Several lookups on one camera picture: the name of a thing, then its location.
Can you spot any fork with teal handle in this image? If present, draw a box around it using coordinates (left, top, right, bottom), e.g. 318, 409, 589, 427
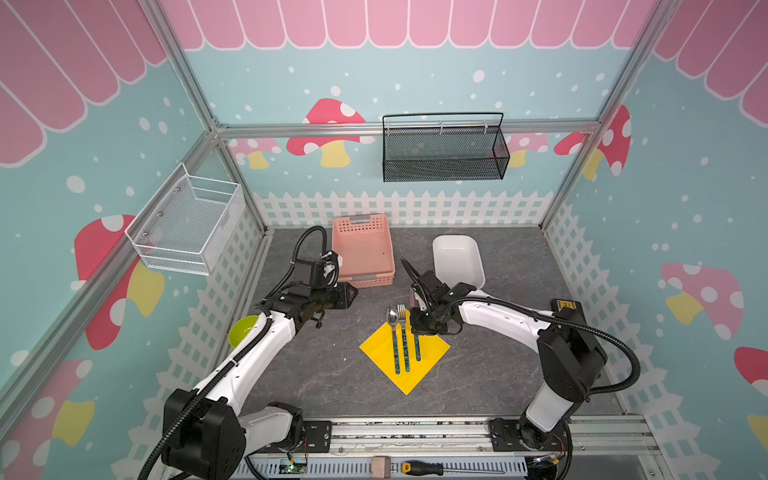
396, 304, 410, 372

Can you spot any spoon with teal handle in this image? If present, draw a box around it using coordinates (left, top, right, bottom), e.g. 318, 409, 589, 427
386, 305, 400, 375

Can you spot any yellow paper napkin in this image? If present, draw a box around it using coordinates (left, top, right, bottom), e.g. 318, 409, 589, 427
360, 310, 450, 395

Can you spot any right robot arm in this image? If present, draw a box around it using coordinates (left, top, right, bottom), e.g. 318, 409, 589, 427
401, 258, 641, 451

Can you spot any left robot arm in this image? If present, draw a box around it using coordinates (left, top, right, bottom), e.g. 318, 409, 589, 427
138, 251, 358, 479

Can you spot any white plastic bin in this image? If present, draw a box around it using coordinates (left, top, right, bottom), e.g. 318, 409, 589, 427
432, 235, 485, 289

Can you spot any pink plastic basket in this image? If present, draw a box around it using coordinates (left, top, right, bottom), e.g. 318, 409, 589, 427
332, 214, 395, 289

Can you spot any green plastic bowl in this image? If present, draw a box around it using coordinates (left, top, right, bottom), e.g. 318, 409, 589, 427
228, 315, 264, 350

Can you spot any black box yellow label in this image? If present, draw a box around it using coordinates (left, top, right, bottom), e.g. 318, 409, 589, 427
551, 299, 584, 316

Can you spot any yellow black screwdriver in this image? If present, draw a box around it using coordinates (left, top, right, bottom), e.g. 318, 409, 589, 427
401, 460, 505, 476

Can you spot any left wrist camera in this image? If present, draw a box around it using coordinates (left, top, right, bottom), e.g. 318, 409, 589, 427
321, 251, 340, 286

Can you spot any black wire mesh basket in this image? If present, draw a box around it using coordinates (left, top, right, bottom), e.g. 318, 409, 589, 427
381, 112, 511, 183

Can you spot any white wire mesh basket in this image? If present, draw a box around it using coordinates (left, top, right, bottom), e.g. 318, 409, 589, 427
125, 164, 245, 276

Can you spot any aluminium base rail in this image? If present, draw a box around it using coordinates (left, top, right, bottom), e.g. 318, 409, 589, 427
220, 414, 672, 479

